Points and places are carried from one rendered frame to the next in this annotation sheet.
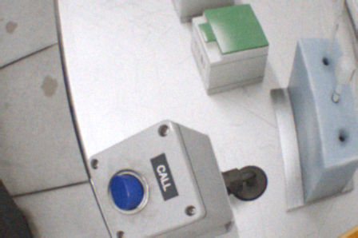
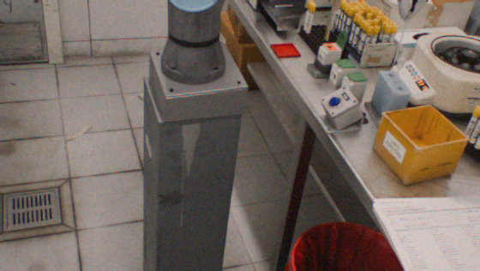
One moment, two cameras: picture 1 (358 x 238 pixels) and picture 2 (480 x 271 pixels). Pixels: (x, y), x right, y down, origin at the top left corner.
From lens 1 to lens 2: 1.00 m
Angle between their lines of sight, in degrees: 31
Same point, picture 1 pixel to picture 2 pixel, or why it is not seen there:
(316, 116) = (387, 85)
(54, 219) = not seen: outside the picture
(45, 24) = not seen: hidden behind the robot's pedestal
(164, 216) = (346, 105)
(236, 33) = (357, 77)
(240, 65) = (357, 89)
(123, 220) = (333, 109)
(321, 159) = (393, 93)
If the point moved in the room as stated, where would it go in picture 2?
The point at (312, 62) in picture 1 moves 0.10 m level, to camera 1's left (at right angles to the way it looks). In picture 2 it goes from (385, 75) to (344, 70)
